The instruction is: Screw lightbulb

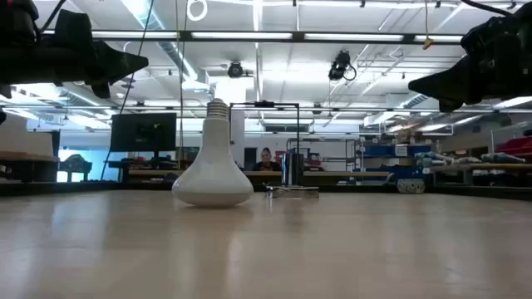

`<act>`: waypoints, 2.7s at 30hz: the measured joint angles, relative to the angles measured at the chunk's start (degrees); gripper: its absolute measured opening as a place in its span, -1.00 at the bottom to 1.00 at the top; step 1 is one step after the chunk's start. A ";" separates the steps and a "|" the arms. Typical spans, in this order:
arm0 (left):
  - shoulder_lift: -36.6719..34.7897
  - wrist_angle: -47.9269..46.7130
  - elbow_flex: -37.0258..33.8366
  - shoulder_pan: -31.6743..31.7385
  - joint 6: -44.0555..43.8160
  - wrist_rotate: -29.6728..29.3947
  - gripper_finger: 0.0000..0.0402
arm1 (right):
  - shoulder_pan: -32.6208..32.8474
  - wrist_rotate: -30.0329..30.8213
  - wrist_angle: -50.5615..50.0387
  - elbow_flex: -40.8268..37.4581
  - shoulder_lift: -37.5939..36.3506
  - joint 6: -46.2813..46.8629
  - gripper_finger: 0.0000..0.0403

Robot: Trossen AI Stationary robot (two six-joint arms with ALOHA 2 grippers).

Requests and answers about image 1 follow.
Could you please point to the person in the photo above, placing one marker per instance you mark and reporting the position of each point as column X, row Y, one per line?
column 266, row 164

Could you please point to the dark monitor desk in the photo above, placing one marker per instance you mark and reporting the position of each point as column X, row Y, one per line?
column 124, row 166

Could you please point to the yellow hanging tag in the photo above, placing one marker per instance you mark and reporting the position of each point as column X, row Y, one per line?
column 428, row 42

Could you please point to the wooden side bench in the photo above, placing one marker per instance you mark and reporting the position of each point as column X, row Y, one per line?
column 29, row 164

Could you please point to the black aluminium table frame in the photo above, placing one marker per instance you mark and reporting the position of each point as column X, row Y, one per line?
column 83, row 189

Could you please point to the black monitor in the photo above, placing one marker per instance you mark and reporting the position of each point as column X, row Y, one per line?
column 143, row 132

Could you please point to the long wooden workbench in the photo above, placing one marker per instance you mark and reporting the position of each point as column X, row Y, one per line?
column 482, row 167

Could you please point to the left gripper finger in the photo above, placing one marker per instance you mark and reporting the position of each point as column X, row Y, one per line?
column 104, row 54
column 101, row 83

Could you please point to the red storage bin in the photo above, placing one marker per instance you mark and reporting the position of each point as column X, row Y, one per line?
column 515, row 147

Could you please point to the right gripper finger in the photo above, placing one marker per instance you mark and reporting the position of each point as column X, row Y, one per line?
column 455, row 99
column 465, row 74

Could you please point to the blue shelf unit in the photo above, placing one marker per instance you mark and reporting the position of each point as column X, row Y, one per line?
column 382, row 150

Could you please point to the white flood lightbulb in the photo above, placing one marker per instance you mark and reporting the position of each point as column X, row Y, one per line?
column 212, row 166

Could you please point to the black overhead camera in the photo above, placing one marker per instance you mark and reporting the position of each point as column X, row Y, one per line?
column 235, row 70

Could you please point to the black overhead bar with lights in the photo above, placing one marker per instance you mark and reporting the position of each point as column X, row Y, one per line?
column 297, row 36

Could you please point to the thin black gantry stand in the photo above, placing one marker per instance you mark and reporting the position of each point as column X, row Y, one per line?
column 264, row 104

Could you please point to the large wooden desk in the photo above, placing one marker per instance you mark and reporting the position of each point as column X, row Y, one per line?
column 341, row 173

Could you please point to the chrome socket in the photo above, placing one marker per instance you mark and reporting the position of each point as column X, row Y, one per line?
column 293, row 170

